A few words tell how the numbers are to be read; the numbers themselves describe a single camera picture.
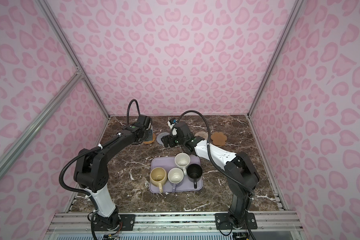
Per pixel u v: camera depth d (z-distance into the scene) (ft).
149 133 2.82
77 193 2.74
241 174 1.54
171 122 2.53
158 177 2.83
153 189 2.69
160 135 3.52
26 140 2.00
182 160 3.05
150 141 3.39
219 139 3.56
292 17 2.37
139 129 2.26
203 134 3.50
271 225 2.40
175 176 2.87
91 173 1.59
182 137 2.18
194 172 2.81
